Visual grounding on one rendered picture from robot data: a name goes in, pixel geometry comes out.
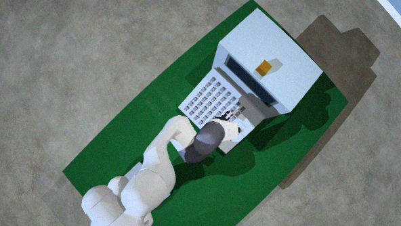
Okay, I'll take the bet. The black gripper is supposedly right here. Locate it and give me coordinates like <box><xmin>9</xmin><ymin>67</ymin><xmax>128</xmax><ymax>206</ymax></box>
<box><xmin>214</xmin><ymin>111</ymin><xmax>233</xmax><ymax>121</ymax></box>

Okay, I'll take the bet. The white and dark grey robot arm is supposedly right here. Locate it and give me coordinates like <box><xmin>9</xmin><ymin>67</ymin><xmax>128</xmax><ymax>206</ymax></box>
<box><xmin>81</xmin><ymin>115</ymin><xmax>238</xmax><ymax>226</ymax></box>

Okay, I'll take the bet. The light blue keypad machine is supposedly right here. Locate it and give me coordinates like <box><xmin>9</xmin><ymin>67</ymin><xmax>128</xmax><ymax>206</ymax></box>
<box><xmin>178</xmin><ymin>8</ymin><xmax>323</xmax><ymax>154</ymax></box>

